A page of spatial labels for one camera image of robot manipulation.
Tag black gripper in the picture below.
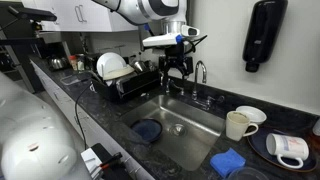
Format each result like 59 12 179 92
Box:
159 43 194 84

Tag plain white mug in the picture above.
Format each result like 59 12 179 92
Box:
225 110 260 142

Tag stainless steel sink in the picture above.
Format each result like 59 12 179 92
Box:
119 94 226 172

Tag white mug with print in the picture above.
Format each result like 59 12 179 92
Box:
265 133 310 170

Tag chrome side sprayer tap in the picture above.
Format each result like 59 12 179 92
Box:
160 71 185 97

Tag chrome gooseneck faucet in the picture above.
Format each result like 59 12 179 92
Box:
190 60 225 112

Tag steel mixing bowl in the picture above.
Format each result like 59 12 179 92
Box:
132 59 149 74

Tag black dish rack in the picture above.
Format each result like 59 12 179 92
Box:
88 54 162 104

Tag grey paper towel dispenser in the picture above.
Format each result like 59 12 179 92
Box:
137 23 158 53

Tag cream dinner plate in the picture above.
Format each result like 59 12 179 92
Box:
102 64 135 82

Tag dark blue round plate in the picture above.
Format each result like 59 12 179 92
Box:
129 118 164 144

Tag white dinner plate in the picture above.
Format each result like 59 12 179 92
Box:
96 52 128 78

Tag white ceramic bowl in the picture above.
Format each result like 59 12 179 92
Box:
235 105 268 126

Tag small glass jar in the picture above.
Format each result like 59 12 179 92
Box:
76 54 86 72

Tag blue sponge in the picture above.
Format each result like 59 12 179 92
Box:
209 147 247 179

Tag spice jar with red lid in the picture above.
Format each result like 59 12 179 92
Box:
68 54 79 72

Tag clear plastic container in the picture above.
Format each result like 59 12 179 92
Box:
59 73 91 87

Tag dark blue plate with rim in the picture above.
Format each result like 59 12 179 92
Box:
247 127 318 173

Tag white base cabinets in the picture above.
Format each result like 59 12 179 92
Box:
29 59 156 180

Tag steel kettle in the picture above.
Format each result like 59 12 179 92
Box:
49 56 68 71

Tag clear glass bowl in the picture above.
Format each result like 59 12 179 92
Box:
226 166 270 180

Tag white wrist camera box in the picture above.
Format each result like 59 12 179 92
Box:
142 25 202 48

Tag white wall cabinet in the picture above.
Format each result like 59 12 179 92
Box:
21 0 139 33

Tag black wall soap dispenser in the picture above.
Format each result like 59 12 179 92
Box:
242 0 289 73

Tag thin black power cable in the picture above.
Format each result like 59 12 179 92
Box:
74 81 95 151

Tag black clamp with orange handle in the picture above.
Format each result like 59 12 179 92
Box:
89 143 134 180

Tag black camera bar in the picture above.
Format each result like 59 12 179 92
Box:
8 5 58 23

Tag black camera stand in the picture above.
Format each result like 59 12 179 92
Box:
0 1 46 94

